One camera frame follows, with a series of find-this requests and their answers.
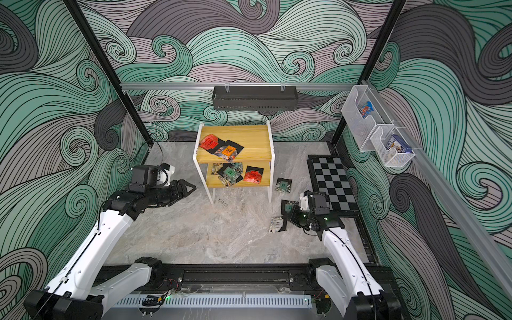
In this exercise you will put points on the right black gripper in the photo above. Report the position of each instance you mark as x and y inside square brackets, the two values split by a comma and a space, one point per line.
[295, 216]

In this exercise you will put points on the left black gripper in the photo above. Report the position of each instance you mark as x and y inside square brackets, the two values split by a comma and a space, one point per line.
[177, 192]

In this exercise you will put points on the jasmine tea bag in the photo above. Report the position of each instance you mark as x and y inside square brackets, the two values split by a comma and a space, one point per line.
[288, 207]
[283, 185]

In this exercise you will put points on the jasmine tea bag front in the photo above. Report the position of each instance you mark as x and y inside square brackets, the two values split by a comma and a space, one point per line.
[283, 185]

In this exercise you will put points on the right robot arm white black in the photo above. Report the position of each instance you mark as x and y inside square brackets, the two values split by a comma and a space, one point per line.
[349, 284]

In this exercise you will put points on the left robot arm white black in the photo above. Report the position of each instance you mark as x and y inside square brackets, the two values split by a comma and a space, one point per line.
[72, 294]

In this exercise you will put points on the jasmine tea bag lower shelf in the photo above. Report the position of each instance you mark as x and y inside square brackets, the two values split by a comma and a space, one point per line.
[228, 173]

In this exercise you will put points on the red tea bag top shelf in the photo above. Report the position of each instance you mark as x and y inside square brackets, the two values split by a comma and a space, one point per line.
[211, 143]

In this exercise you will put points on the red tea bag shelf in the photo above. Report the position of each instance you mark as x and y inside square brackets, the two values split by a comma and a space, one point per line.
[253, 174]
[211, 143]

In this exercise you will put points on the orange floral tea bag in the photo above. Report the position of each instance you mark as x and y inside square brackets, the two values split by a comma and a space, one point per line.
[229, 151]

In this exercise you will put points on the red tea bag lower shelf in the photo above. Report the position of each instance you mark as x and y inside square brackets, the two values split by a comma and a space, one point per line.
[253, 174]

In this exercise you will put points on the white wooden two-tier shelf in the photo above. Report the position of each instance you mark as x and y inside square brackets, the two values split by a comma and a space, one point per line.
[258, 151]

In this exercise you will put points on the checkered black chessboard mat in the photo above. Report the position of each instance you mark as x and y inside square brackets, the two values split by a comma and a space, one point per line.
[328, 176]

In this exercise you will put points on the clear bin lower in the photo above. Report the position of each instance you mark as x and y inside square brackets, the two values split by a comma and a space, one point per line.
[389, 158]

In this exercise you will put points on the clear bin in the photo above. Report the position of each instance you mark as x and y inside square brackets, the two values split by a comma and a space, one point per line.
[362, 129]
[389, 158]

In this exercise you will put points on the blue white box in bin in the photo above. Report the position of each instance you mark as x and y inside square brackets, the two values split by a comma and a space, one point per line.
[397, 143]

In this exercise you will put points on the clear bin upper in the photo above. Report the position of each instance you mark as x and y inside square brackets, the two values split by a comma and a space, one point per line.
[362, 129]

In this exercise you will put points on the red blue item in bin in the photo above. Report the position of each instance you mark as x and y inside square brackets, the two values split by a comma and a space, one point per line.
[366, 109]

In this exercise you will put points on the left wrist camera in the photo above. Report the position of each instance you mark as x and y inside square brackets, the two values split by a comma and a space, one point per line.
[149, 177]

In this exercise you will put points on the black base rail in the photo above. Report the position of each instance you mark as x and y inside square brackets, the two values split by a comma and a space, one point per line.
[295, 276]

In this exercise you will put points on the black perforated wall tray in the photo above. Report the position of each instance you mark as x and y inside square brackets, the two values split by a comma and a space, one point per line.
[255, 99]

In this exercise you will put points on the white slotted cable duct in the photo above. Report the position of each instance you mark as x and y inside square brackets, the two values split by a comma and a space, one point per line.
[244, 300]

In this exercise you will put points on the aluminium rail back wall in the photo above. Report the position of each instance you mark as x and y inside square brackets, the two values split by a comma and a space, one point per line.
[199, 86]

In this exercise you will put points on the aluminium rail wall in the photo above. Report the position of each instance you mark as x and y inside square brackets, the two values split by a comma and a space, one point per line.
[199, 86]
[493, 257]

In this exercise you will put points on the aluminium rail right wall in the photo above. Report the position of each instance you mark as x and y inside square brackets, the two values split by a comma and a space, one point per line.
[493, 257]

